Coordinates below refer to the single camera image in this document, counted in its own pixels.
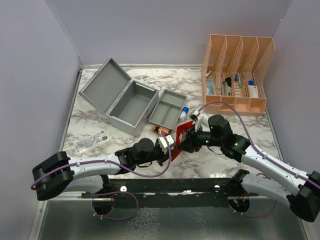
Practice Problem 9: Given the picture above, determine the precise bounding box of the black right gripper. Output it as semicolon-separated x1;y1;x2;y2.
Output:
177;123;223;153

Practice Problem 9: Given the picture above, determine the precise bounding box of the red first aid kit pouch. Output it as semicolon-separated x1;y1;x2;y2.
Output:
171;120;193;162

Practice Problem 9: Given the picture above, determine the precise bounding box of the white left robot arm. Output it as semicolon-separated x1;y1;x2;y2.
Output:
30;135;175;201

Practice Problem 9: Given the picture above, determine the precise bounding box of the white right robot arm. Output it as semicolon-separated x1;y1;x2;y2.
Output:
177;111;320;223

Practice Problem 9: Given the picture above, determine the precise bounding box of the brown bottle orange cap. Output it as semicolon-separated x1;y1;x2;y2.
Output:
151;125;172;136

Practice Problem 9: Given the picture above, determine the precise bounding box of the white bottle green label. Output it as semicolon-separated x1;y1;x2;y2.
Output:
202;113;211;126

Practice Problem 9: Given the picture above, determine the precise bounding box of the white blue gauze roll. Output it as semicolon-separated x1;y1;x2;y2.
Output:
178;106;189;121

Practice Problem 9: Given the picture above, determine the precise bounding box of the grey plastic divider tray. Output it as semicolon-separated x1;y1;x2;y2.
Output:
148;89;188;130

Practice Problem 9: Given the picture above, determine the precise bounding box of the grey metal first aid case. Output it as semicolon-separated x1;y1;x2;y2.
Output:
79;58;159;137

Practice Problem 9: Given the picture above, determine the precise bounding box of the clear printed leaflet packet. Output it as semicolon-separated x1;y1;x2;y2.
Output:
73;130;111;155

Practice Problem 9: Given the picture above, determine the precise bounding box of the peach plastic file organizer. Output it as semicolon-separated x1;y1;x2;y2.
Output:
201;34;275;117

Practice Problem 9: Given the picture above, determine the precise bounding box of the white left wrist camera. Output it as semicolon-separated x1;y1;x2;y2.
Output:
158;135;176;154

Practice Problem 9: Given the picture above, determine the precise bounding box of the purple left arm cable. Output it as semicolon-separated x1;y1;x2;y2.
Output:
30;131;172;191

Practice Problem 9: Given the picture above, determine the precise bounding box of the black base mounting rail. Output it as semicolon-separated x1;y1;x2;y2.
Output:
82;172;261;210

